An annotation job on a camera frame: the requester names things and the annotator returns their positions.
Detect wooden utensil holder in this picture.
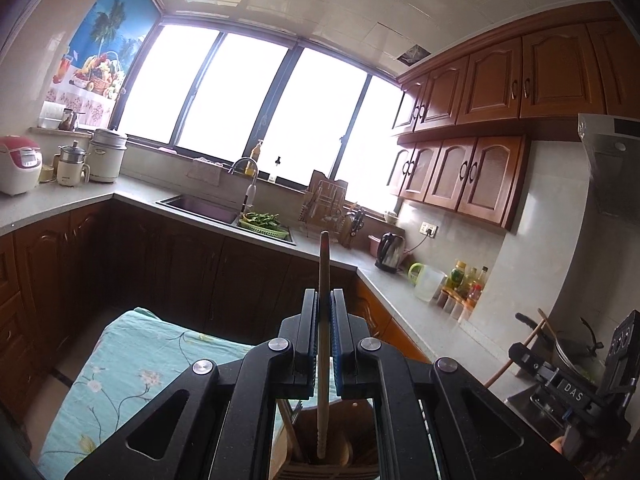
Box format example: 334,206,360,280
272,400,381,480

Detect black kettle cable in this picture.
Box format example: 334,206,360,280
400,234,430,258

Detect wooden upper cabinets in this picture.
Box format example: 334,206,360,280
387,2,640,231

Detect wok with black handle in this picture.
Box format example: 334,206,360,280
515,312,613,386

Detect spice jar rack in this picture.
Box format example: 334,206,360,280
434,290,475,322

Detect steel range hood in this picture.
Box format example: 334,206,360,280
577,112,640,218

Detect large kitchen window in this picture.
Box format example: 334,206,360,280
112,22,408,213

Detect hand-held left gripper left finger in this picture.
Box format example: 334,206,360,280
64,289,319,480

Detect steel electric kettle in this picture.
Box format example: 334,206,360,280
374,232,405,273

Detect kitchen sink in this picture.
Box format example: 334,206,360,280
156,194,241,226

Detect knife block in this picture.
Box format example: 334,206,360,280
341,202,366,248

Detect white container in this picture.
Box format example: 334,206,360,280
39,101,65,131

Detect wooden dish rack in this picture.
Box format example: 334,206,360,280
302,180,351,241

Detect teal floral tablecloth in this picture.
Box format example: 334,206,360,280
37,307,281,480

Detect wooden chopstick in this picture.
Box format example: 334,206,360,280
276,400,301,461
316,231,332,462
484,327,543,390

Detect plastic jug with green handle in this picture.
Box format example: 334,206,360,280
408,262,448,303

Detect tropical fruit wall poster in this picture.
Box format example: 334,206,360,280
46,0,162,128

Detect dark wooden base cabinets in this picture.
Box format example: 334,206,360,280
0,197,436,426

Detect grey speckled countertop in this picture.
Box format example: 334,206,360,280
0,170,556,401

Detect steel faucet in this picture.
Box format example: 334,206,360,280
228,157,261,216

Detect white and pink rice cooker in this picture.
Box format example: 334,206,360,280
0,135,43,197

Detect small electric pot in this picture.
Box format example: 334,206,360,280
56,140,92,187

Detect wooden spatula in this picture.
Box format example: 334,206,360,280
536,308,558,343

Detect green vegetable basket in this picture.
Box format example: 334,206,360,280
237,211,291,240

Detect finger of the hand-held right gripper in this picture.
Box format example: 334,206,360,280
508,341,557,382

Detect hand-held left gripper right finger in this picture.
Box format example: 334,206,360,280
329,288,586,480

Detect wooden cutting board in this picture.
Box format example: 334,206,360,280
300,170,348,226

